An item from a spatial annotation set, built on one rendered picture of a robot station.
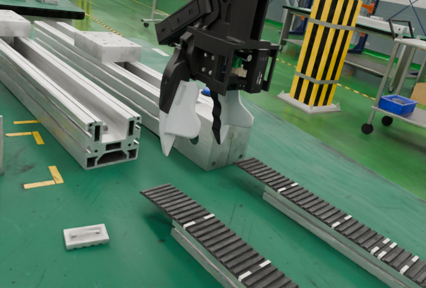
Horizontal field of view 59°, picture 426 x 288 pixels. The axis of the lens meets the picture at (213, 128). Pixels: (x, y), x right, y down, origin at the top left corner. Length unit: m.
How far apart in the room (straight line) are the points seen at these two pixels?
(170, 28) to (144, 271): 0.29
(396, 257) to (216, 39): 0.37
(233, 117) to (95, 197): 0.24
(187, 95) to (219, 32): 0.08
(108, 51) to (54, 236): 0.55
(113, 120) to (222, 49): 0.37
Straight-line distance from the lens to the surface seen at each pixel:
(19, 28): 1.15
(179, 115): 0.42
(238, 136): 0.71
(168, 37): 0.48
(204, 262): 0.49
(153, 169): 0.68
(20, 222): 0.55
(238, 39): 0.38
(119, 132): 0.69
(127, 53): 1.00
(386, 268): 0.57
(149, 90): 0.81
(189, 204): 0.54
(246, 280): 0.45
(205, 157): 0.69
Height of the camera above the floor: 1.11
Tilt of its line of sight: 22 degrees down
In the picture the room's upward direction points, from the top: 11 degrees clockwise
